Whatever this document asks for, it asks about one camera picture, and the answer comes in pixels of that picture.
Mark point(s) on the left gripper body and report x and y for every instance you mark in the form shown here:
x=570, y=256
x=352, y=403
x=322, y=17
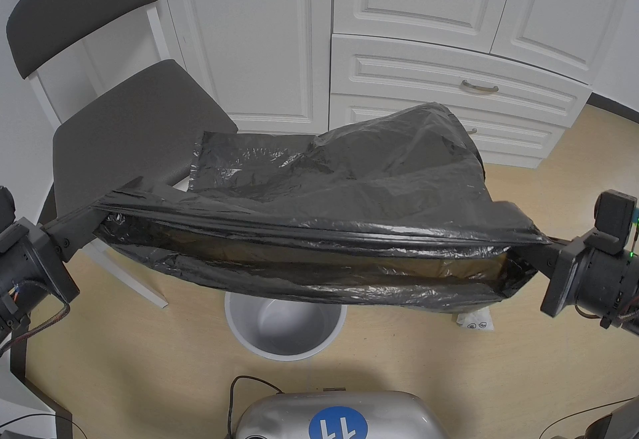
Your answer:
x=25, y=267

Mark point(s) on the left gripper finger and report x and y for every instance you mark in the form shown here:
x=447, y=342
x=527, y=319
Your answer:
x=75, y=232

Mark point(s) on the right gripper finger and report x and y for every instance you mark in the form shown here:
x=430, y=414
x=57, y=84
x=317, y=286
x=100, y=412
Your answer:
x=544, y=257

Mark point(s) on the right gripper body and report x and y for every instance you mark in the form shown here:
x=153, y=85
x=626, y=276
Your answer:
x=564, y=277

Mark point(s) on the black plastic bag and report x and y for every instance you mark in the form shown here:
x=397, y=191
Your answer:
x=349, y=187

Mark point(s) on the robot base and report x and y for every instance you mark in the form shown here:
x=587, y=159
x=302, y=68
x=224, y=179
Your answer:
x=299, y=417

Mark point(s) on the white trash bin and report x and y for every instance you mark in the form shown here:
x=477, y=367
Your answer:
x=284, y=327

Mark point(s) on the white printed wrapper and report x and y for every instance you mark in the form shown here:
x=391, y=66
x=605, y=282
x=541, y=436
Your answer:
x=474, y=323

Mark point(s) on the white chair with grey seat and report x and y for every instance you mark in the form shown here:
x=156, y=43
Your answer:
x=140, y=127

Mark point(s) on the white wardrobe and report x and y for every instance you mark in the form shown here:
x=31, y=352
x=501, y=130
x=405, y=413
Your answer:
x=424, y=27

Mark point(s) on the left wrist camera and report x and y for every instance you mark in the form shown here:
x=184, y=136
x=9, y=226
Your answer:
x=6, y=207

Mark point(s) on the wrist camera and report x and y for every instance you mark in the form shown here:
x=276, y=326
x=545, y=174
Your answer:
x=616, y=217
x=6, y=207

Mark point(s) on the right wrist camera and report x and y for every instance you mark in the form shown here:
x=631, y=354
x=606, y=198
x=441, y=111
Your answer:
x=616, y=217

